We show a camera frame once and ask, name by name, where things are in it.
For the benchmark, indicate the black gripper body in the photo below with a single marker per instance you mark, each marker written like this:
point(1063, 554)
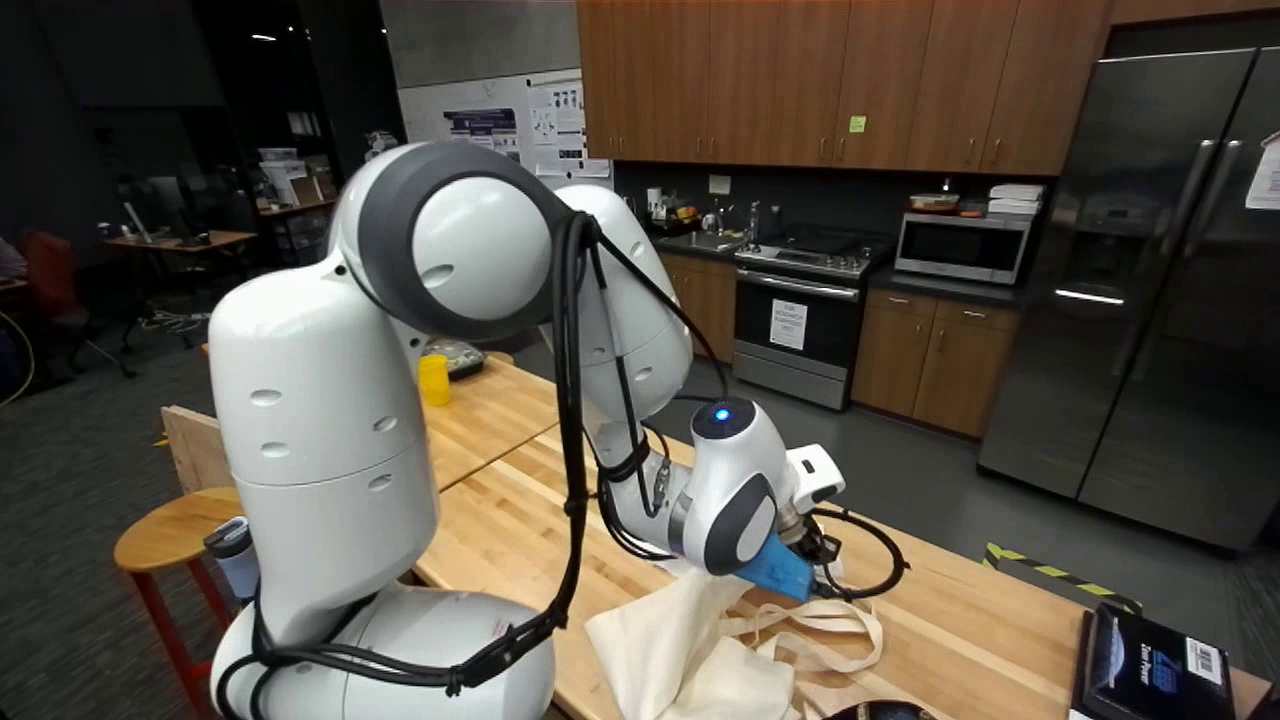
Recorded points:
point(816, 554)

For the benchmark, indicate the cream cloth tote bag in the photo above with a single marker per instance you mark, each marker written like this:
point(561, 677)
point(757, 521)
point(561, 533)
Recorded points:
point(695, 654)

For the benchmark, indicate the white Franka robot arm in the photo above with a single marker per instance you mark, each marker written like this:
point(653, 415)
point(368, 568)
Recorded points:
point(323, 443)

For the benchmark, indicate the dark round bowl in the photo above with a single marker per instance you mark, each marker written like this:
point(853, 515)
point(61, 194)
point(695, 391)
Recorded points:
point(883, 710)

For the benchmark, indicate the wooden base cabinet two-door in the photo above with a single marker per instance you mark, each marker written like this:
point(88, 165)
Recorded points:
point(932, 360)

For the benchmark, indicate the stainless steel stove oven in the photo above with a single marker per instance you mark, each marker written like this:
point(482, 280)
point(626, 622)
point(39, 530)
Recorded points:
point(805, 326)

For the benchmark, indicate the white printed notice sheet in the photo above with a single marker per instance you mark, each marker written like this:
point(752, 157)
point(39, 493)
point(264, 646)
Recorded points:
point(788, 326)

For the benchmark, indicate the yellow black floor tape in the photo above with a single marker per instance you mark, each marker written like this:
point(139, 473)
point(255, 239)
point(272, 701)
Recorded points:
point(1063, 576)

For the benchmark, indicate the wide wooden base cabinet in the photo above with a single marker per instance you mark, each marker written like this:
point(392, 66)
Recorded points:
point(707, 300)

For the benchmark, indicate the silver microwave oven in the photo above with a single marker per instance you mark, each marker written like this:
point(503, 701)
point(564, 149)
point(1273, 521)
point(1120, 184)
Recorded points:
point(962, 249)

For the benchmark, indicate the black tablet box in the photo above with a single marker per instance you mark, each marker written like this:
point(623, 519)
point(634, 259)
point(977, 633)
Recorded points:
point(1154, 665)

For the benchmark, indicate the brown bowl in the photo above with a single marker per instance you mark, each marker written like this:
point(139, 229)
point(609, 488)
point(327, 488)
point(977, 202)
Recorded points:
point(932, 202)

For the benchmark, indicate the black tray with foil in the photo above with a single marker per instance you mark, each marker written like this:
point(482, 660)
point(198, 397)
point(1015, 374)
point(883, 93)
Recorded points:
point(466, 360)

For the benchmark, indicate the stack of white plates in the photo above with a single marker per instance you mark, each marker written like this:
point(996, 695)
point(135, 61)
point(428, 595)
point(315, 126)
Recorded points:
point(1017, 202)

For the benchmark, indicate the stainless steel refrigerator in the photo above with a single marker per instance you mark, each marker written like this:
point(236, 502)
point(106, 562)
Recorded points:
point(1144, 294)

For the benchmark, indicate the green sticky note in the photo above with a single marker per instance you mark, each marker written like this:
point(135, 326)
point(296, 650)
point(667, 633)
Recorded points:
point(858, 126)

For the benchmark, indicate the grey water bottle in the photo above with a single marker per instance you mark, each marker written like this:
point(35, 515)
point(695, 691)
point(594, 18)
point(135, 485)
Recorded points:
point(236, 566)

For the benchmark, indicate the plywood board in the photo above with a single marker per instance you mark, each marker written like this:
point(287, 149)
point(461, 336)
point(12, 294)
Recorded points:
point(195, 445)

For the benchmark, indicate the round wooden stool red legs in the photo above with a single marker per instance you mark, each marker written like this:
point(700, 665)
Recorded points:
point(164, 533)

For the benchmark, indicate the wooden office desk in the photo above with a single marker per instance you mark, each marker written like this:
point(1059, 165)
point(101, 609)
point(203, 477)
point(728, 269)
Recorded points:
point(181, 241)

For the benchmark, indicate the red office chair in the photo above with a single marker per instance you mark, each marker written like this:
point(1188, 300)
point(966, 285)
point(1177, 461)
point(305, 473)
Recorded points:
point(56, 285)

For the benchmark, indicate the person in white shirt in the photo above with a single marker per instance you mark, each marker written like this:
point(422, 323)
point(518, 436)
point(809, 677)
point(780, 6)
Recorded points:
point(9, 259)

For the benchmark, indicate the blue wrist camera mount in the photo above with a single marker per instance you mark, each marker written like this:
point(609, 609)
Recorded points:
point(778, 568)

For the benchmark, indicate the white wall outlet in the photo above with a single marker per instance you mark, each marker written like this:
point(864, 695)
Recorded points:
point(723, 184)

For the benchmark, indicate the white wall poster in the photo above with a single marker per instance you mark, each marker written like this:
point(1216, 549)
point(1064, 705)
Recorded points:
point(507, 122)

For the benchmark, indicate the small wooden wall cabinet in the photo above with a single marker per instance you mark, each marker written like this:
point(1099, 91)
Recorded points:
point(1193, 8)

